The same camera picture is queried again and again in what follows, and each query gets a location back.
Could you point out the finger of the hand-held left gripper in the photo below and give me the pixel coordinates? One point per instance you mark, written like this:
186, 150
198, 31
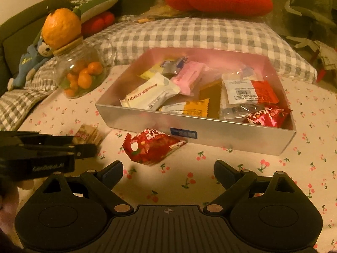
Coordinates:
39, 139
84, 150

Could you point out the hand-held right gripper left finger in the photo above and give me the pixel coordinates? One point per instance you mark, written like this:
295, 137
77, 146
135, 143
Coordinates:
113, 170

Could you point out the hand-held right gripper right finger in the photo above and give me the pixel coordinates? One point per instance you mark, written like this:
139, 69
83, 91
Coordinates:
221, 170

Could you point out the brown snack packet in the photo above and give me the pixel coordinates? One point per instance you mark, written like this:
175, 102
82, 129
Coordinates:
90, 134

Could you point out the silver box with pink inside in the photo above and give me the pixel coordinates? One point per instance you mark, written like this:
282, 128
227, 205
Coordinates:
210, 137

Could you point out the red strawberry print snack packet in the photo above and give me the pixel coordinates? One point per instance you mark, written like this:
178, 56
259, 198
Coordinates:
268, 117
150, 145

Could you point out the orange and white snack packet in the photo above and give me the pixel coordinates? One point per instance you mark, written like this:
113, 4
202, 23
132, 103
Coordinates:
196, 108

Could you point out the cream snack packet red print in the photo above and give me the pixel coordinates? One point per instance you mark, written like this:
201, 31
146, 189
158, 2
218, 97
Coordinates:
147, 92

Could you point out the red and white snack packet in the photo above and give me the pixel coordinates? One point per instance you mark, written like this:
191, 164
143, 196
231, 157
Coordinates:
263, 89

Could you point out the pink snack packet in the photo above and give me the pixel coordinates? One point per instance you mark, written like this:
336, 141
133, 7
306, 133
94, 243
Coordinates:
188, 76

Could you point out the yellow snack packet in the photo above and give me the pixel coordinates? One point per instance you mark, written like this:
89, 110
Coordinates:
152, 72

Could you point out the silver foil snack packet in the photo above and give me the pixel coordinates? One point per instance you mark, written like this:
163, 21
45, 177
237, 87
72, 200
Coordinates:
171, 66

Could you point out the grey checked blanket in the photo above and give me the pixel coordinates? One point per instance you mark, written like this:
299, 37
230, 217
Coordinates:
15, 105

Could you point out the pile of small oranges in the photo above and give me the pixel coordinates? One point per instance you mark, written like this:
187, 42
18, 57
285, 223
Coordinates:
84, 79

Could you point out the blue monkey plush toy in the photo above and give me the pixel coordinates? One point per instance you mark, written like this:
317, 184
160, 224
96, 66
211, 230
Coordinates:
29, 60

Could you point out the round glass jar wooden lid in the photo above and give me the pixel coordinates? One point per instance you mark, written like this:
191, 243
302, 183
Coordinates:
79, 55

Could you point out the clear glass cup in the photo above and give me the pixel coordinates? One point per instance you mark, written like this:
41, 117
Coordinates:
109, 52

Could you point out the dark green sofa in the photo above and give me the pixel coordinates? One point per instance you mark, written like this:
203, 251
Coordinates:
15, 31

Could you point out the orange pumpkin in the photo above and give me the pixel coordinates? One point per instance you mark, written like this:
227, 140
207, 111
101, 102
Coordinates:
62, 27

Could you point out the small red plush cushion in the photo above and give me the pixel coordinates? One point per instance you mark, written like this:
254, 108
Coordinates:
98, 22

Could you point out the grey checked pillow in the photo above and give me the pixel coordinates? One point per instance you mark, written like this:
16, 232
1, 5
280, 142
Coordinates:
197, 33

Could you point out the green snowflake cushion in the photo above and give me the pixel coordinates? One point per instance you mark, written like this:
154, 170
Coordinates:
94, 5

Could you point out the tan flat object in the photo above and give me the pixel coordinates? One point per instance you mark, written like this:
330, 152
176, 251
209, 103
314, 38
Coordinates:
158, 13

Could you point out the white crumpled cloth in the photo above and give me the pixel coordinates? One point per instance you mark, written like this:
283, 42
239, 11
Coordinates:
326, 52

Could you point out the grey office chair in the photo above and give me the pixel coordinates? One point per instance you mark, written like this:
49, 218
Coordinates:
297, 8

